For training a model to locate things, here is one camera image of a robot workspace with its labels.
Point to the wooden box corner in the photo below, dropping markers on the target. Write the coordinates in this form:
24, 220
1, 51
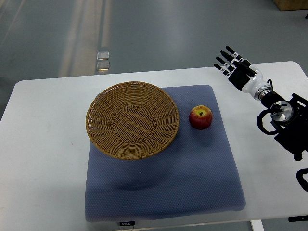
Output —
291, 5

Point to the floor metal plate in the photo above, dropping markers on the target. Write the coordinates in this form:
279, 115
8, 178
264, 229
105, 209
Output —
103, 55
103, 65

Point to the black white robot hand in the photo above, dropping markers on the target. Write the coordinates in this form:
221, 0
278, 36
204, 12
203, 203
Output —
242, 74

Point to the red apple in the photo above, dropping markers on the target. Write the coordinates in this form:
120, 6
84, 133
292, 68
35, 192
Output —
201, 117

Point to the black table control panel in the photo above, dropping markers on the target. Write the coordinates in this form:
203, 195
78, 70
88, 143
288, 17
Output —
298, 219

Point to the black table label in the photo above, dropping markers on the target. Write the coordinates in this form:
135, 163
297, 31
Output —
126, 223

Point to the white table leg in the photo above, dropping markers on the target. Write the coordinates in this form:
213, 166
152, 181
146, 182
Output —
257, 225

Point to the blue padded mat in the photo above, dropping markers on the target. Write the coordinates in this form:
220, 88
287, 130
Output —
195, 174

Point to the woven wicker basket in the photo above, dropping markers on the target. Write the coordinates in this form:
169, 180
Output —
132, 120

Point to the upper floor metal plate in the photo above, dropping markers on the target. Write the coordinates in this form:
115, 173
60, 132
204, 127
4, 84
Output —
103, 55

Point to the lower floor metal plate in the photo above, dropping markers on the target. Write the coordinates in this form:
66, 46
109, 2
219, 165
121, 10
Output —
103, 65

